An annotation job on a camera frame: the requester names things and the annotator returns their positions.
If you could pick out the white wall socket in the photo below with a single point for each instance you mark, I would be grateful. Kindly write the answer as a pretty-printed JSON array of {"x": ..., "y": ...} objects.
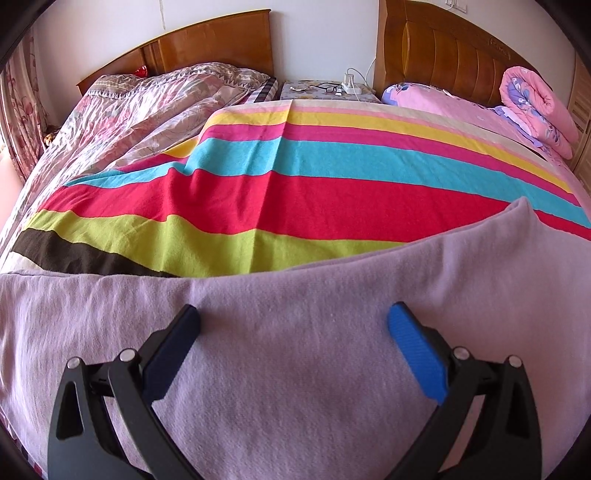
[{"x": 456, "y": 3}]

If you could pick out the black eyeglasses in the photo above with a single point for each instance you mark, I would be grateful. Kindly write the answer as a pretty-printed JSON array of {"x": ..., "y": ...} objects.
[{"x": 328, "y": 86}]

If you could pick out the small yellow object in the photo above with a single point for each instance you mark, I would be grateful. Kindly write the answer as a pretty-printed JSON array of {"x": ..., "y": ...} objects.
[{"x": 51, "y": 136}]

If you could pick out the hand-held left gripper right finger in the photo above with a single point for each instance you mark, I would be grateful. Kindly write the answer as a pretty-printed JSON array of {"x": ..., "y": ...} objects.
[{"x": 415, "y": 350}]

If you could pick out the padded wooden headboard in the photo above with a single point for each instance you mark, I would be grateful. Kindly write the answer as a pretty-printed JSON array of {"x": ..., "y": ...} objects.
[{"x": 438, "y": 50}]

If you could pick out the pink pillow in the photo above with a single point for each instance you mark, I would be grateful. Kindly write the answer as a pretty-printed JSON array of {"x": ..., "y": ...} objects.
[{"x": 415, "y": 97}]

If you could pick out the striped colourful blanket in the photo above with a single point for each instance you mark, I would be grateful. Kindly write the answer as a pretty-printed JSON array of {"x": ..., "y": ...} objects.
[{"x": 277, "y": 194}]

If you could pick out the plain wooden headboard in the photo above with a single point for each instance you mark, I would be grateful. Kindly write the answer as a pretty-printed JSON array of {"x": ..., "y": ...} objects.
[{"x": 207, "y": 46}]

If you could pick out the floral patterned quilt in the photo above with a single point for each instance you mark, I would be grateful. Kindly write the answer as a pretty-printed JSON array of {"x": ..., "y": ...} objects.
[{"x": 115, "y": 120}]

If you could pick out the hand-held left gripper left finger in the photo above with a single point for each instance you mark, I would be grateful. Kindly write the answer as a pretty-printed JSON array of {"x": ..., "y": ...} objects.
[{"x": 173, "y": 355}]

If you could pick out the light wooden wardrobe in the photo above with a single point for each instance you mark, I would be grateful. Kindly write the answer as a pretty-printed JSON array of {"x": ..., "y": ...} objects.
[{"x": 581, "y": 101}]

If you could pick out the pink bed sheet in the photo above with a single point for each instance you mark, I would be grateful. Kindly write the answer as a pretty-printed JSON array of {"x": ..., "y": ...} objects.
[{"x": 485, "y": 121}]

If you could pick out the rolled pink floral quilt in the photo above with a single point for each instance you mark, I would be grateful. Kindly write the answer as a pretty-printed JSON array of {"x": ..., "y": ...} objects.
[{"x": 545, "y": 106}]

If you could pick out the plaid pillow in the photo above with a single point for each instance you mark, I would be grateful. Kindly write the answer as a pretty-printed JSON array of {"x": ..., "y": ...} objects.
[{"x": 265, "y": 90}]

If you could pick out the floral pink curtain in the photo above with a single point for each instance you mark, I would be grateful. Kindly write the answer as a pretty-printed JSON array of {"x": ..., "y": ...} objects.
[{"x": 23, "y": 106}]

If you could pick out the nightstand with floral cover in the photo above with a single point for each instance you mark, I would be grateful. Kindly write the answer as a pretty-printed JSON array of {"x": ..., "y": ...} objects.
[{"x": 300, "y": 94}]

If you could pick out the lilac pants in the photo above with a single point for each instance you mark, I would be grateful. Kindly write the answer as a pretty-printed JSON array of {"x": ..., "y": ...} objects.
[{"x": 295, "y": 346}]

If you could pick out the small red object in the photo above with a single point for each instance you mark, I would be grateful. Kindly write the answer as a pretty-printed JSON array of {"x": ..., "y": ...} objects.
[{"x": 141, "y": 71}]

